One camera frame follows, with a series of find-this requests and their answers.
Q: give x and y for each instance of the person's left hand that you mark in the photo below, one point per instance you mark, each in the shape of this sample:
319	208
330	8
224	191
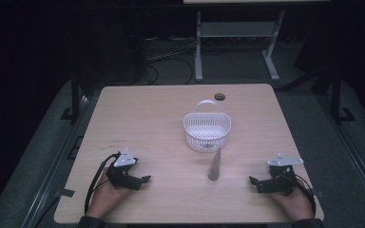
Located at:
105	196

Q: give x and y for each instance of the person's right hand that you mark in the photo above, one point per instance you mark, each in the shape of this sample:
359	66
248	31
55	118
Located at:
294	205

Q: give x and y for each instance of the black upright post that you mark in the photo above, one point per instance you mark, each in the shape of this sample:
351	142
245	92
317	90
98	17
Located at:
75	98
336	98

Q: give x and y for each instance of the grey tape strip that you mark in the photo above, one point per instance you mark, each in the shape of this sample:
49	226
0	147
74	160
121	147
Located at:
65	192
317	192

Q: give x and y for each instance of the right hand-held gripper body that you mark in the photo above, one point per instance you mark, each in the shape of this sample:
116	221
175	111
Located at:
282	177

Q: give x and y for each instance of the white metal stand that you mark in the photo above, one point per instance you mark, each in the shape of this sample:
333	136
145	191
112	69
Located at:
234	29

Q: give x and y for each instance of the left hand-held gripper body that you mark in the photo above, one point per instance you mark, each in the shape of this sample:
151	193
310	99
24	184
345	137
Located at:
124	158

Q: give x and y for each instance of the white plastic basket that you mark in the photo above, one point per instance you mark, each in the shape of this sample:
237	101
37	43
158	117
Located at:
206	131

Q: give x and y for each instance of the metal floor rail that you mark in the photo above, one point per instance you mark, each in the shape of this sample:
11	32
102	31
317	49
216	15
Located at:
351	152
57	164

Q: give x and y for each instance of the dark round table grommet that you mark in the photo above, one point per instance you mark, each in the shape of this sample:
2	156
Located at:
219	97

